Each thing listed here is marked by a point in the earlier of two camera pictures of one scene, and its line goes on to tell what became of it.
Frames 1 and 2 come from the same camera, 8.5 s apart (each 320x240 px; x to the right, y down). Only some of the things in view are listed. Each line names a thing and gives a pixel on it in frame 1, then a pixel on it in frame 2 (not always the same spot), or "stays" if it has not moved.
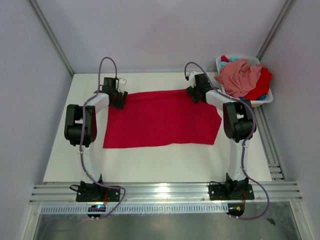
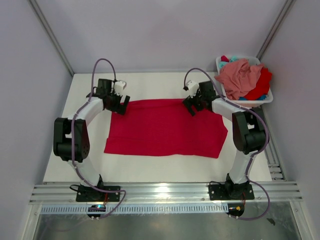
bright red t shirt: (262, 86) stays
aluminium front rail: (190, 193) stays
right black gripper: (191, 92) to (188, 102)
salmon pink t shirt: (238, 77) stays
